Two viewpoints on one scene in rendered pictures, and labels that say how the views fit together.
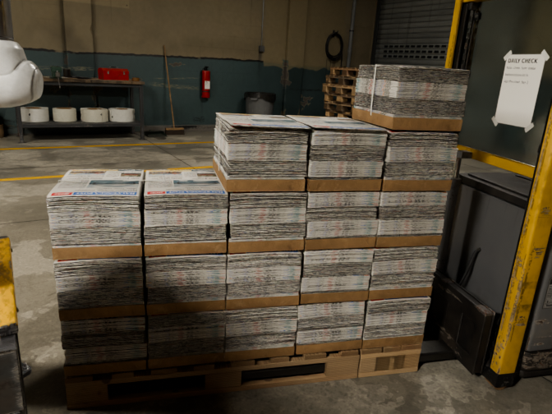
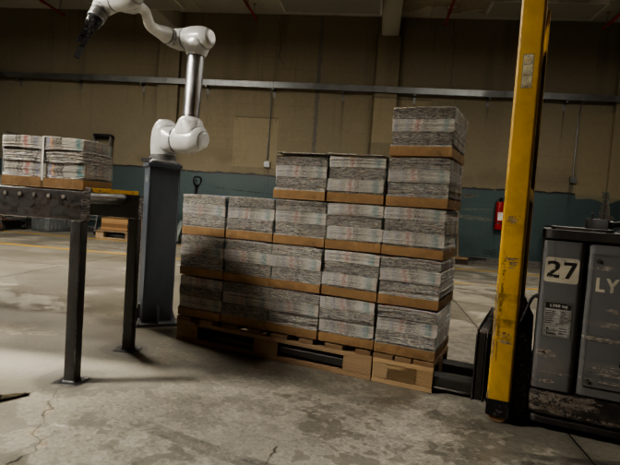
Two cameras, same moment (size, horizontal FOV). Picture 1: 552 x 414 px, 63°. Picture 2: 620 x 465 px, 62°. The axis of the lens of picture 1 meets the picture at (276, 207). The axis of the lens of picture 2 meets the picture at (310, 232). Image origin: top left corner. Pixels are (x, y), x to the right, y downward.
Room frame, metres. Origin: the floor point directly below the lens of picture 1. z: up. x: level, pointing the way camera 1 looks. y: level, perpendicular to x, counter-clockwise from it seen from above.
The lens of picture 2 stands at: (-0.44, -1.65, 0.81)
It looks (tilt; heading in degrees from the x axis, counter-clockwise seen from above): 3 degrees down; 39
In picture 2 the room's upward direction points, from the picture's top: 4 degrees clockwise
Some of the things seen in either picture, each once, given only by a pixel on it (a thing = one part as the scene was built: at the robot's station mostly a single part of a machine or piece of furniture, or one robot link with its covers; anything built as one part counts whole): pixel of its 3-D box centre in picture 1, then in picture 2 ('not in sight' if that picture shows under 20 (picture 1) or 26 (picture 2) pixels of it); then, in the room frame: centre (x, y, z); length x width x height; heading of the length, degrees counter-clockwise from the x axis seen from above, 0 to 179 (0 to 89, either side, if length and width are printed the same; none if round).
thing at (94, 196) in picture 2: not in sight; (99, 197); (0.81, 0.63, 0.77); 0.47 x 0.05 x 0.05; 32
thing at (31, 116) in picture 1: (80, 102); not in sight; (7.07, 3.10, 0.55); 1.80 x 0.70 x 1.09; 122
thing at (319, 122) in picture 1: (332, 121); (366, 159); (1.79, -0.20, 1.07); 0.37 x 0.28 x 0.01; 16
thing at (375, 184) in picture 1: (327, 173); (365, 199); (1.80, -0.20, 0.86); 0.38 x 0.29 x 0.04; 16
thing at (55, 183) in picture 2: not in sight; (81, 184); (0.78, 0.72, 0.83); 0.29 x 0.16 x 0.04; 35
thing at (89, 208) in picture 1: (219, 278); (286, 275); (1.69, 0.21, 0.42); 1.17 x 0.39 x 0.83; 104
